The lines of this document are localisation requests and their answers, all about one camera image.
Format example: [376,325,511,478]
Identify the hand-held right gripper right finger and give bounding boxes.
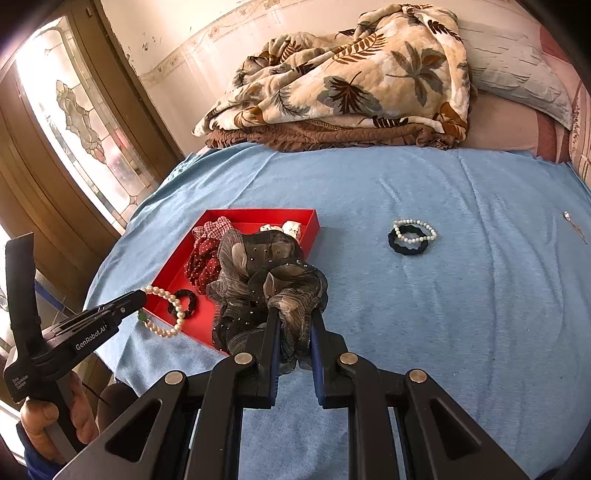
[309,316,530,480]

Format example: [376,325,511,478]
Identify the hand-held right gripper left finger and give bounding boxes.
[53,308,281,480]

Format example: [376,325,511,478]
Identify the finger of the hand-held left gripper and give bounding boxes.
[98,289,149,325]

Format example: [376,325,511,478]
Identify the pearl bracelet with green bead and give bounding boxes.
[139,285,185,339]

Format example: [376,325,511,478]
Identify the red box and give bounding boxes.
[144,209,321,355]

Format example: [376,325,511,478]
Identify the grey sheer organza scrunchie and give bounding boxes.
[205,231,329,374]

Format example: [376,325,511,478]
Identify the white cherry print scrunchie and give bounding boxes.
[259,220,303,241]

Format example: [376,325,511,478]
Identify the person's left forearm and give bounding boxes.
[16,420,70,480]

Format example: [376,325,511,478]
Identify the person's left hand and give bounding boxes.
[18,369,100,455]

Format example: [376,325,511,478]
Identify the red dotted scrunchie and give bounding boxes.
[185,240,225,295]

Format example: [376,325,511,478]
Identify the stained glass wooden door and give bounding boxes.
[0,0,195,324]

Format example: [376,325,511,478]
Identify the leaf print quilt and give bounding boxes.
[193,4,478,153]

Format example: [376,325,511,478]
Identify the pink bed sheet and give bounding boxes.
[466,23,580,163]

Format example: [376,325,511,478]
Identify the striped floral pillow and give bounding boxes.
[569,80,591,185]

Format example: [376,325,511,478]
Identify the pale blue pillow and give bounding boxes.
[457,18,575,131]

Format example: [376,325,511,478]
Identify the black hair tie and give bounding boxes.
[167,289,197,324]
[387,224,437,254]

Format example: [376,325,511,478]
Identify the white pearl bracelet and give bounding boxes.
[392,219,438,245]

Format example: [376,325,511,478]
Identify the pearl earring with chain tassel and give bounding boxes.
[562,210,589,245]

